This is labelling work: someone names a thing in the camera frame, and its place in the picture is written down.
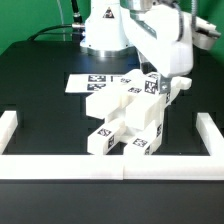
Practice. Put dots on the white chair back frame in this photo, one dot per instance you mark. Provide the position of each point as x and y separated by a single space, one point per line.
127 98

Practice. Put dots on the white chair seat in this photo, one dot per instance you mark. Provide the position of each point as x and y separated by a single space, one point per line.
130 131

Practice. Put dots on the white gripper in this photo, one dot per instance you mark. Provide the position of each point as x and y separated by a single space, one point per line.
204 33

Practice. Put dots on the white marker base plate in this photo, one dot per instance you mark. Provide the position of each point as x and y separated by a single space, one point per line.
88 83

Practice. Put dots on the white U-shaped fence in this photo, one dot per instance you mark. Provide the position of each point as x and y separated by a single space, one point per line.
156 167

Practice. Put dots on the white nut cube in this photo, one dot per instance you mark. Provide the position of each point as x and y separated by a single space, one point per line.
151 83

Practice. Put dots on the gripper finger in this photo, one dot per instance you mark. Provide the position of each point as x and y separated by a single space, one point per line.
144 64
164 84

